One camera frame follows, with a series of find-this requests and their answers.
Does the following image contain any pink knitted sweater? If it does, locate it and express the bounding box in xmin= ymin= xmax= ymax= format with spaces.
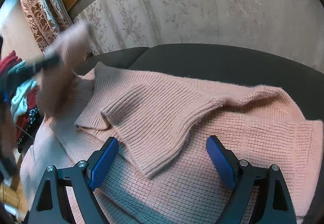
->
xmin=20 ymin=21 xmax=324 ymax=224

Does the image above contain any pile of colourful clothes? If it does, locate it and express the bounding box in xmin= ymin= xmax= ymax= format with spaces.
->
xmin=1 ymin=51 xmax=41 ymax=152

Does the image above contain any brown patterned curtain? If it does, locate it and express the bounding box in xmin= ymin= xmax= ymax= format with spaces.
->
xmin=20 ymin=0 xmax=72 ymax=52

